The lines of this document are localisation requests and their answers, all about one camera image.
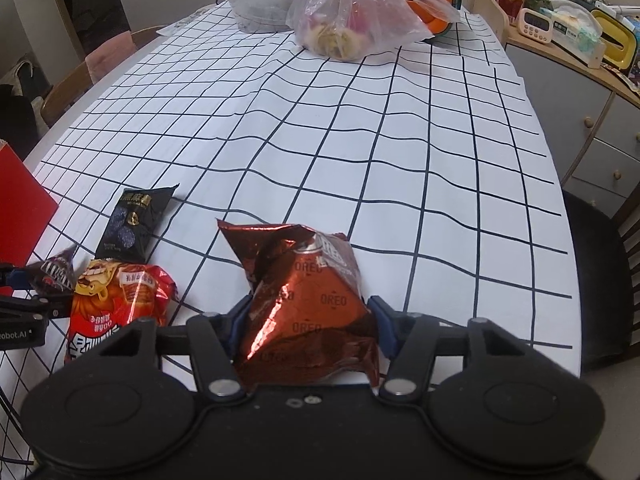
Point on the white kitchen timer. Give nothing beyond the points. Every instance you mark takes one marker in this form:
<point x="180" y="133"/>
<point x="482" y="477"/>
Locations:
<point x="534" y="25"/>

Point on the wooden desk organiser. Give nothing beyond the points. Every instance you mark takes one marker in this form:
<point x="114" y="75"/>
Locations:
<point x="487" y="5"/>

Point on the dark brown chocolate packet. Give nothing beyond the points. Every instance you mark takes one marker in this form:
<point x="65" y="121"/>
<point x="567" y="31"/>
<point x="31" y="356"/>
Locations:
<point x="57" y="272"/>

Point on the red cardboard box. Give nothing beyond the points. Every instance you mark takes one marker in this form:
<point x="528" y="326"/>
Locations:
<point x="20" y="200"/>

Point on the white black-grid tablecloth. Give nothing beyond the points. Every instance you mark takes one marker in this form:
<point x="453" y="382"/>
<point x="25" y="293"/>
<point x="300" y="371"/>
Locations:
<point x="325" y="135"/>

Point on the wooden slatted chair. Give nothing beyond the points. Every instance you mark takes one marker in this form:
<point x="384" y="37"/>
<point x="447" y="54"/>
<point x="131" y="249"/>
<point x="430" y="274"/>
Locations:
<point x="600" y="270"/>

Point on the black snack packet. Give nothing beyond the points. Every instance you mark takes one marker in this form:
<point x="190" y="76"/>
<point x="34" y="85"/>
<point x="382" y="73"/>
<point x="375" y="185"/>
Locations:
<point x="130" y="225"/>

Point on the copper foil cookie packet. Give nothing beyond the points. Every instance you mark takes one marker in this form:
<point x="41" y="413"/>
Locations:
<point x="300" y="310"/>

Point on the wooden grey-drawer cabinet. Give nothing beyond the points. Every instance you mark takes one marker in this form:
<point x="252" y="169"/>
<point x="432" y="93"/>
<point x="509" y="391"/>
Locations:
<point x="575" y="125"/>

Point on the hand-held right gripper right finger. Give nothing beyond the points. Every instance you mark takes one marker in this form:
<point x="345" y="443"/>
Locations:
<point x="384" y="325"/>

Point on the clear plastic bag of snacks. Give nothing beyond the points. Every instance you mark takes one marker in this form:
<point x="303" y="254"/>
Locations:
<point x="360" y="10"/>

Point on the yellow box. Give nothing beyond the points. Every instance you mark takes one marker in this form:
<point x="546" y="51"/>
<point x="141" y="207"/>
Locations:
<point x="620" y="40"/>

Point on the dark cloth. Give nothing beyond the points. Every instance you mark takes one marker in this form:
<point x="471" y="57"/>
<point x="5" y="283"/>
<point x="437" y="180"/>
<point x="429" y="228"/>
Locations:
<point x="17" y="120"/>

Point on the tissue pack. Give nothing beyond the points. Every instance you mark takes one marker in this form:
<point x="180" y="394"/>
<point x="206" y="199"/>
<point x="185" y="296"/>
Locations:
<point x="572" y="35"/>

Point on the pink cloth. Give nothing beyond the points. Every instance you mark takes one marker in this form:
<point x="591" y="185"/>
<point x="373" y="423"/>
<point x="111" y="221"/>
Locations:
<point x="110" y="55"/>

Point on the orange cartoon face snack packet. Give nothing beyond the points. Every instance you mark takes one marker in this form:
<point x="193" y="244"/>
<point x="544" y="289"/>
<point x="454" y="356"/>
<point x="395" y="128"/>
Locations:
<point x="115" y="305"/>

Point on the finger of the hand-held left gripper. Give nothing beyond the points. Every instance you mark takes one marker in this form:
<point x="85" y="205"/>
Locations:
<point x="35" y="306"/>
<point x="15" y="277"/>

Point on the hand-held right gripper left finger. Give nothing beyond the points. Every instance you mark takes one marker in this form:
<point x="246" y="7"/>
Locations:
<point x="239" y="322"/>

